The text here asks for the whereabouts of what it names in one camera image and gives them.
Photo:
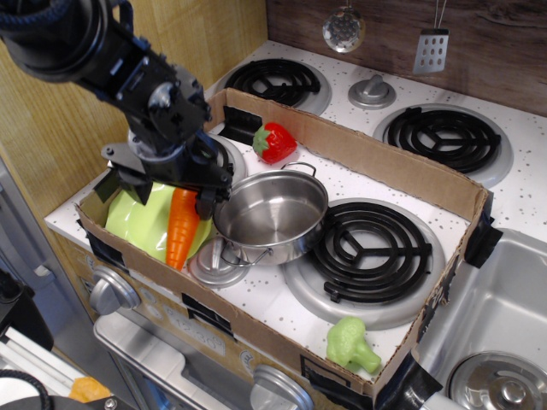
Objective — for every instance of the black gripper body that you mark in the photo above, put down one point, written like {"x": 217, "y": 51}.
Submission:
{"x": 191, "y": 165}

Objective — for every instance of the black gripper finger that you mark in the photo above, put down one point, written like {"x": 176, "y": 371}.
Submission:
{"x": 206, "y": 201}
{"x": 136, "y": 184}

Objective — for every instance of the orange toy carrot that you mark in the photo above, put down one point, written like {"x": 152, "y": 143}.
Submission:
{"x": 183, "y": 222}

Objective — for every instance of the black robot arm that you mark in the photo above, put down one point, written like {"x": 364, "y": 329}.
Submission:
{"x": 92, "y": 44}

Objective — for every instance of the light green plastic plate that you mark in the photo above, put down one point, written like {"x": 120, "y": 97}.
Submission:
{"x": 145, "y": 226}

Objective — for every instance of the front left black burner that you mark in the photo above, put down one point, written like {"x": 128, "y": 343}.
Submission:
{"x": 234, "y": 157}

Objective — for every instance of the stainless steel pot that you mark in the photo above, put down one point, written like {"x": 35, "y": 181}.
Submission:
{"x": 273, "y": 217}

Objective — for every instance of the silver front stove knob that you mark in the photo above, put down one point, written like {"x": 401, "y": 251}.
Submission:
{"x": 216, "y": 266}

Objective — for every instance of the silver stove knob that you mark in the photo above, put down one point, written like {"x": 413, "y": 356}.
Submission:
{"x": 216, "y": 266}
{"x": 373, "y": 93}

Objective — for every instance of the red toy strawberry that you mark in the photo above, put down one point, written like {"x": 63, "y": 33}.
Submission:
{"x": 273, "y": 143}

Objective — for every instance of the left silver oven knob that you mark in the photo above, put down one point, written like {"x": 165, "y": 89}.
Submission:
{"x": 111, "y": 292}

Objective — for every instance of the silver oven knob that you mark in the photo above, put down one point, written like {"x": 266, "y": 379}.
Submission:
{"x": 272, "y": 390}
{"x": 111, "y": 292}

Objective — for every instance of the brown cardboard fence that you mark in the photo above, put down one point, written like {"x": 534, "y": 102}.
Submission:
{"x": 388, "y": 167}

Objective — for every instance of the front right black burner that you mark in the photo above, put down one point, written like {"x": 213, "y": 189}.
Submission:
{"x": 376, "y": 262}

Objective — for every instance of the silver back stove knob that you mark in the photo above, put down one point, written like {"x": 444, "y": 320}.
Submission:
{"x": 373, "y": 93}

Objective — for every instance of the hanging silver strainer ladle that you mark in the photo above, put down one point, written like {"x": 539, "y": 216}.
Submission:
{"x": 344, "y": 29}

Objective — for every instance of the right silver oven knob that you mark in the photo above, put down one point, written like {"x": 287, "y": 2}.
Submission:
{"x": 272, "y": 390}

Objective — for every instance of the green toy broccoli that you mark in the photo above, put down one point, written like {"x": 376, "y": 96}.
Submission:
{"x": 346, "y": 345}

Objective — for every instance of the orange object lower left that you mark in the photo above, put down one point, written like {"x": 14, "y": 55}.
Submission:
{"x": 87, "y": 389}

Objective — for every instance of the back right black burner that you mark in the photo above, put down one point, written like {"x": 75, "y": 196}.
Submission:
{"x": 459, "y": 138}

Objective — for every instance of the hanging silver spatula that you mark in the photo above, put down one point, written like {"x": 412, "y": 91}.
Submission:
{"x": 431, "y": 50}

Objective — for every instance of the silver sink basin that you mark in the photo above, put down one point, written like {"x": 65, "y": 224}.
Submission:
{"x": 499, "y": 307}

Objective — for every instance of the silver sink drain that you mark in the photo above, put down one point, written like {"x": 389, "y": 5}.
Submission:
{"x": 496, "y": 380}

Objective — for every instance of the silver oven door handle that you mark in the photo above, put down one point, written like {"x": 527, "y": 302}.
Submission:
{"x": 170, "y": 373}

